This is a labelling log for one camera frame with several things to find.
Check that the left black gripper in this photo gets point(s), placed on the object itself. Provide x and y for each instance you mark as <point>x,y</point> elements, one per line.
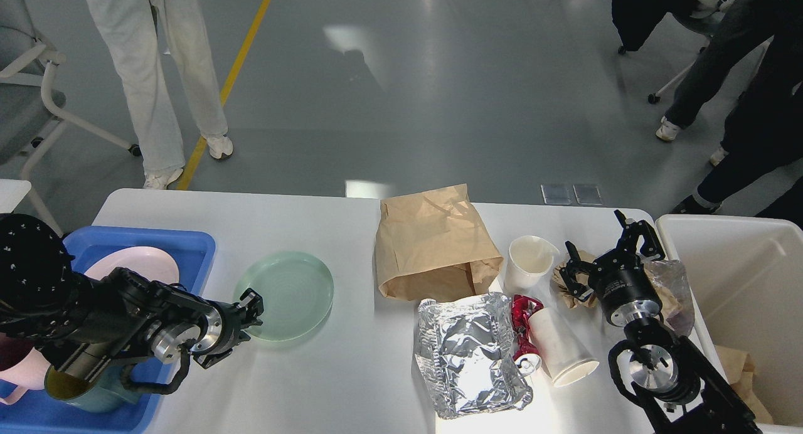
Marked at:
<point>225,328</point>

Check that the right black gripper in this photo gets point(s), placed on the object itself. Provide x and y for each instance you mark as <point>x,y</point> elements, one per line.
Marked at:
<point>619,280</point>

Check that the green plate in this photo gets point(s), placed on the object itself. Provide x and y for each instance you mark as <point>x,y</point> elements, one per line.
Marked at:
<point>297,290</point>

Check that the blue-grey HOME mug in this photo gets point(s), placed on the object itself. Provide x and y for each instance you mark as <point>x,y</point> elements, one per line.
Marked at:
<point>105,394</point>

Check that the pink ribbed mug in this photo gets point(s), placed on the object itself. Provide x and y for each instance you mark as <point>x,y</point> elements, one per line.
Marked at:
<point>23,366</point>

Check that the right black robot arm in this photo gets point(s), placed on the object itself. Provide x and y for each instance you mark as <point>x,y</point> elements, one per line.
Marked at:
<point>663,373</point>

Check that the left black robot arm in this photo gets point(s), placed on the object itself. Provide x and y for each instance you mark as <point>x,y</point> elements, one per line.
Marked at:
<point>152,329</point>

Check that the clear plastic bag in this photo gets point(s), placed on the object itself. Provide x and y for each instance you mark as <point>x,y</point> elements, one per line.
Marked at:
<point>671,284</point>

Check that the crumpled brown paper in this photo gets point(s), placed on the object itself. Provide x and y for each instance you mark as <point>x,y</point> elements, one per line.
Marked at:
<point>558,283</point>

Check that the right metal floor plate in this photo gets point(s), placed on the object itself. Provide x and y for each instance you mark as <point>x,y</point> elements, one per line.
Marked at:
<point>588,195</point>

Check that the metal floor plate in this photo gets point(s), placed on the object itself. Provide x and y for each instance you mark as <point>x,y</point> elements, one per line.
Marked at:
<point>557,194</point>
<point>588,195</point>

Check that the upright white paper cup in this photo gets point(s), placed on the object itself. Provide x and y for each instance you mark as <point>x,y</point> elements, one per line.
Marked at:
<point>531,262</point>

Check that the left metal floor plate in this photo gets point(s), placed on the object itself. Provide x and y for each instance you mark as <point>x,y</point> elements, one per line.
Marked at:
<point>557,194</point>

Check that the red crumpled wrapper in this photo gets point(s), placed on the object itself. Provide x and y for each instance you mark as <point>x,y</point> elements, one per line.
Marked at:
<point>522,308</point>

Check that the lying white paper cup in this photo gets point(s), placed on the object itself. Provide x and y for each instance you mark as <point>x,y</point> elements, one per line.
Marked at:
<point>565,358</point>

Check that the pink plate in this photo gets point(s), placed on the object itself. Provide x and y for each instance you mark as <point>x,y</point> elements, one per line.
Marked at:
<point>150,262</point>

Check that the white plastic bin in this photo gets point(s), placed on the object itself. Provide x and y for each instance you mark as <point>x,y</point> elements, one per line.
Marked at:
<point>746,278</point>

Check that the brown paper in bin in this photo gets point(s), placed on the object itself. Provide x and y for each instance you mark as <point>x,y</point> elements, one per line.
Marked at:
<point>740,370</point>

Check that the crumpled aluminium foil tray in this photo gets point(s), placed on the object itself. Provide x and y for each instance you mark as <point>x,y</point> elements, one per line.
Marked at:
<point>464,351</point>

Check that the brown paper bag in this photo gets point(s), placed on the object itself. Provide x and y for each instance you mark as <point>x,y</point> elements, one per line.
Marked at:
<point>434,244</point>

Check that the person in black trousers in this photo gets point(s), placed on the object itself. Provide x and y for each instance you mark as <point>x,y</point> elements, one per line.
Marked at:
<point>763,132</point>

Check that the blue plastic tray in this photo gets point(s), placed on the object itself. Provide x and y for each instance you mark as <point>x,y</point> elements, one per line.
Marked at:
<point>36,412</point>

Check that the white side table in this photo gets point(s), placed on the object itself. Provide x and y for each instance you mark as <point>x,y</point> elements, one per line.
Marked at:
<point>13,191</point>

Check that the chair with black jacket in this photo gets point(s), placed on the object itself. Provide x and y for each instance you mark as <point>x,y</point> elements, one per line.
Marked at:
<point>636,19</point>

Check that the grey office chair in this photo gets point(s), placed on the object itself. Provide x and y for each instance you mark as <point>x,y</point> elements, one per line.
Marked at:
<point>33,113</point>

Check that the person in dark trousers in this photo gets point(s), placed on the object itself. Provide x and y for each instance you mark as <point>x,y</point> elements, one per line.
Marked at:
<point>747,24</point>

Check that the person in light trousers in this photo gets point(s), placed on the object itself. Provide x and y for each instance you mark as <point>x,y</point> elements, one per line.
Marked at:
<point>129,29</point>

